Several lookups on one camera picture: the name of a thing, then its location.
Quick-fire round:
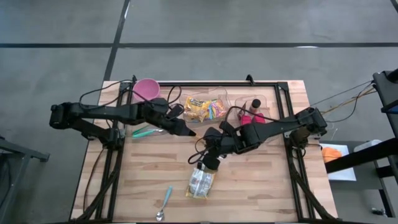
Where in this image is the black equipment cart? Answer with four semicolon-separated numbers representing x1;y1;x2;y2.
325;68;398;175

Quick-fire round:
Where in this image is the iridescent rainbow spoon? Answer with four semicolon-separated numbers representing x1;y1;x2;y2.
132;124;150;136

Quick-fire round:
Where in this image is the white plastic container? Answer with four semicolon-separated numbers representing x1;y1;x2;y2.
353;139;382;153

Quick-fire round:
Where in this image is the red green ramen packet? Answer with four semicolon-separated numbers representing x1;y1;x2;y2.
214;99;228;119

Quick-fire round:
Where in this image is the grey metal stand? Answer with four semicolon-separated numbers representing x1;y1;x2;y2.
0;133;50;224

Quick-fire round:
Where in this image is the clear plastic bin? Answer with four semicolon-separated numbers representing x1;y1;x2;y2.
124;101;174;139
234;94;269;131
179;86;233;124

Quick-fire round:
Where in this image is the orange object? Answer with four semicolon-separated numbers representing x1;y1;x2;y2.
321;146;343;164

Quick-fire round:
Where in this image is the light-blue handled spoon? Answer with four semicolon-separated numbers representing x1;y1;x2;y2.
155;185;173;222

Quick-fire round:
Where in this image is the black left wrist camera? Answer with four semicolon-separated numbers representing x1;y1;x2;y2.
167;104;185;119

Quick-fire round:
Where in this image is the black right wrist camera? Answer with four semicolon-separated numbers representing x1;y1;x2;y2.
219;120;236;134

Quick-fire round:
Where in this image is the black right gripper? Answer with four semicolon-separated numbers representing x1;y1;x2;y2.
201;128;248;171

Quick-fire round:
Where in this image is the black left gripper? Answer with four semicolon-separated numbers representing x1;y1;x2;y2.
141;98;197;138

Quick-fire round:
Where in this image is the yellow noodle packet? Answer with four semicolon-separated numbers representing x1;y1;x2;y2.
182;96;208;123

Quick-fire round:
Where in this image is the white paper sheet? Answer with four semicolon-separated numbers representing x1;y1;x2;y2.
319;142;358;182

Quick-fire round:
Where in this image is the colourful blue-edged noodle packet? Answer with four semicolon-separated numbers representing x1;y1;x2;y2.
201;98;218;121

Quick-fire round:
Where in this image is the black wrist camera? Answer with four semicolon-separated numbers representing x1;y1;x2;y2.
219;120;236;134
167;104;185;119

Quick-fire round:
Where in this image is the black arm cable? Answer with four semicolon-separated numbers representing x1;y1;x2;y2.
79;79;134;105
226;105;284;124

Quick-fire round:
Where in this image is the teal handled spoon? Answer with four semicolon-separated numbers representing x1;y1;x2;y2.
132;128;165;139

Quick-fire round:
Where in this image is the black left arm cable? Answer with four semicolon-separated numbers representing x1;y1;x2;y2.
79;79;134;105

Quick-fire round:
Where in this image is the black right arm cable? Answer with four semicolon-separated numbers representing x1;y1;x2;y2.
226;105;284;124

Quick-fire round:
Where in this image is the black aluminium table frame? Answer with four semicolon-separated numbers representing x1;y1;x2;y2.
74;74;338;223

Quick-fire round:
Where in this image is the pink bowl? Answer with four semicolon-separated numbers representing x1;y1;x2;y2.
132;78;161;102

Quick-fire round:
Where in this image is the orange spice bottle black cap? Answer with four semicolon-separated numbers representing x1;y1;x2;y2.
249;98;262;114

